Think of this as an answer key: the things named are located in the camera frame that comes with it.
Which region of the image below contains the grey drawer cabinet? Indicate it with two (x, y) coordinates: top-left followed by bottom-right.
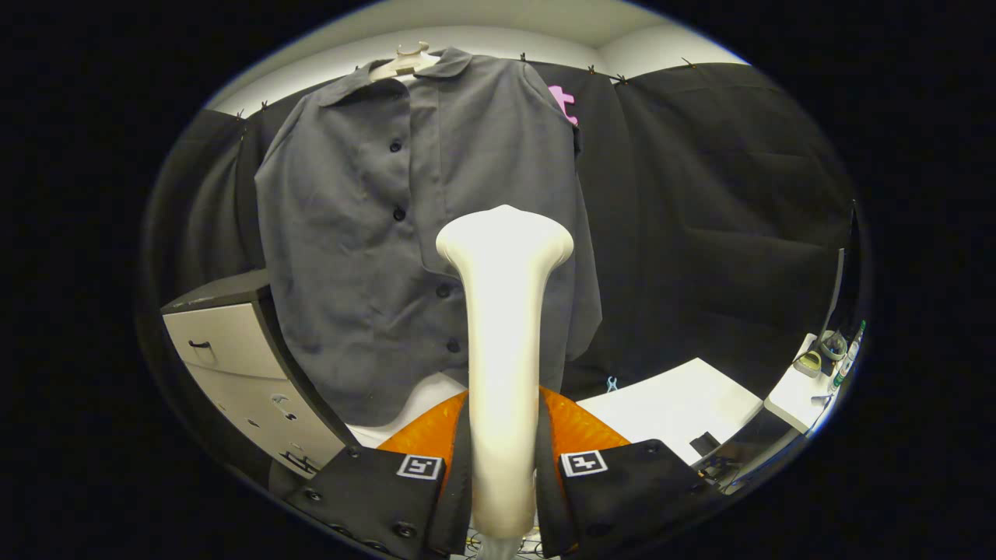
(160, 268), (359, 478)

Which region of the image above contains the black backdrop cloth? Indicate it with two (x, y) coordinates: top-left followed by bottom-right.
(144, 58), (858, 469)

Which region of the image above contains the grey button-up shirt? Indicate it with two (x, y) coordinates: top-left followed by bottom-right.
(254, 47), (605, 428)

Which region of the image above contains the white mannequin torso stand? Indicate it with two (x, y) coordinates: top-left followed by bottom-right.
(345, 40), (468, 450)

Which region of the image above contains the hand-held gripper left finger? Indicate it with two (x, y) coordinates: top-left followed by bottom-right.
(284, 389), (474, 559)

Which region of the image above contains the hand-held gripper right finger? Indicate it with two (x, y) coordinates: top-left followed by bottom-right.
(537, 387), (729, 557)

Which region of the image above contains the white garment steamer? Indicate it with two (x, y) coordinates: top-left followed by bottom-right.
(435, 204), (576, 542)

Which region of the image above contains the white bottle green cap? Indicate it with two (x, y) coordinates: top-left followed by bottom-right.
(832, 320), (867, 390)

